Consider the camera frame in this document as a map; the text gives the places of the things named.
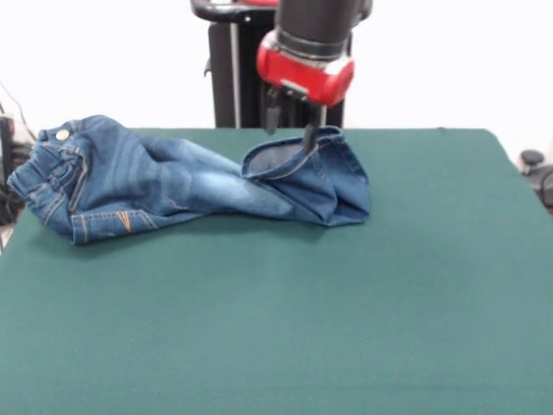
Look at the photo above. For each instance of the black electronics box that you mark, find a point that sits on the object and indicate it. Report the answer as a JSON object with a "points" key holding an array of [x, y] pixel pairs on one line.
{"points": [[6, 138]]}

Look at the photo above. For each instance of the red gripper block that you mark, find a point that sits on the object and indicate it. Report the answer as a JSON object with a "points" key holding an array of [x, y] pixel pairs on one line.
{"points": [[302, 78]]}

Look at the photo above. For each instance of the black office chair base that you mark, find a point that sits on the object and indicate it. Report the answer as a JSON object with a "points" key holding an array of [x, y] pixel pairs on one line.
{"points": [[538, 170]]}

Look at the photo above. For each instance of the blue denim jeans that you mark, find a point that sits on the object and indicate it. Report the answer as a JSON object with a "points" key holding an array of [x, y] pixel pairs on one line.
{"points": [[173, 186]]}

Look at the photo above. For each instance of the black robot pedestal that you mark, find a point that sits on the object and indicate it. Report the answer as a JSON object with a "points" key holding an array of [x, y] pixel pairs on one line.
{"points": [[242, 78]]}

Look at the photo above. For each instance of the dark green table cloth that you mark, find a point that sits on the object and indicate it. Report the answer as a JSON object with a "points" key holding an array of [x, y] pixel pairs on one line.
{"points": [[259, 337]]}

